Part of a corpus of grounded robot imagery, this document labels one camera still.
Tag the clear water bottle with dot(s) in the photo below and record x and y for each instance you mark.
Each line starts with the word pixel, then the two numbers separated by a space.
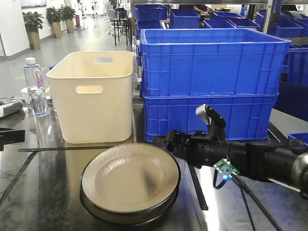
pixel 35 87

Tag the potted plant gold pot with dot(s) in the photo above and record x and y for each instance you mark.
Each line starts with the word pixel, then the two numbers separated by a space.
pixel 33 23

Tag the green circuit board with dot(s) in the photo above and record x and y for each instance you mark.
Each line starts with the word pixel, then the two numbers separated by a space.
pixel 225 167

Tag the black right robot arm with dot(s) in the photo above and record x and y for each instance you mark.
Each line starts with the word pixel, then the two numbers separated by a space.
pixel 262 161

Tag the white device on table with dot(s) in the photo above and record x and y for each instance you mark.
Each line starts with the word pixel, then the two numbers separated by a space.
pixel 9 106

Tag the beige plate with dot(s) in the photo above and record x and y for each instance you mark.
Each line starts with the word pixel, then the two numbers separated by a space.
pixel 130 218
pixel 130 178

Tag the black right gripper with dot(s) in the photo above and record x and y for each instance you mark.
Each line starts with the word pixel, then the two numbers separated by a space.
pixel 197 150

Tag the large blue crate top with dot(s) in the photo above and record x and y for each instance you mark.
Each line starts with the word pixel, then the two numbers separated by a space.
pixel 197 62

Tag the cream plastic basket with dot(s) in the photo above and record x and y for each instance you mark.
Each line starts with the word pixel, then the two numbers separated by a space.
pixel 92 95

